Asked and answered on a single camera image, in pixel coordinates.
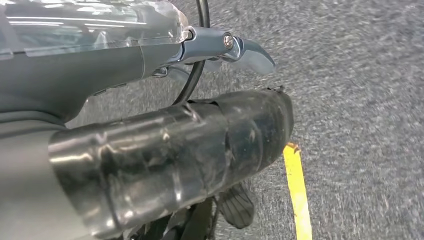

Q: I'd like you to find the black robot foot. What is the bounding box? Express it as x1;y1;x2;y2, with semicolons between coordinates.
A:
216;182;256;230

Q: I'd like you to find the yellow tape square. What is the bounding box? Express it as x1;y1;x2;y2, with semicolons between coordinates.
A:
283;142;313;240

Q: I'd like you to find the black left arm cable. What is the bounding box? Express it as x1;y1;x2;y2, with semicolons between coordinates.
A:
172;0;212;106

